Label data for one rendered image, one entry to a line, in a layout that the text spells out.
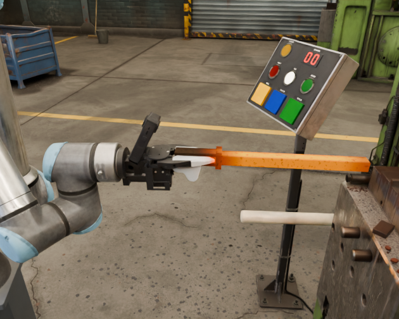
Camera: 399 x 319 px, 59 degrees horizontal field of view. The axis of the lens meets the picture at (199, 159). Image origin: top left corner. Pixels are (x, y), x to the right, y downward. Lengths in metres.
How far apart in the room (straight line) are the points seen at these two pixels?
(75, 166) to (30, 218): 0.14
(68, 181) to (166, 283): 1.20
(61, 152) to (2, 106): 0.28
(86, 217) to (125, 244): 1.31
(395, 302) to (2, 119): 0.99
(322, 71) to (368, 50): 4.54
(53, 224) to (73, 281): 1.22
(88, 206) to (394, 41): 5.23
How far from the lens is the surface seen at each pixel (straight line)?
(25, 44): 5.57
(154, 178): 0.79
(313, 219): 1.35
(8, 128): 1.08
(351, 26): 5.78
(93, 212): 0.89
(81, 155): 0.81
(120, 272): 2.03
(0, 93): 1.05
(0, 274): 1.24
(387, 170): 1.00
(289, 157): 0.79
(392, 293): 0.80
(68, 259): 2.17
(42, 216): 0.84
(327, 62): 1.22
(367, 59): 5.77
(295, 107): 1.22
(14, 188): 0.83
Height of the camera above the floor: 1.42
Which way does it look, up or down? 28 degrees down
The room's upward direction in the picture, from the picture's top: straight up
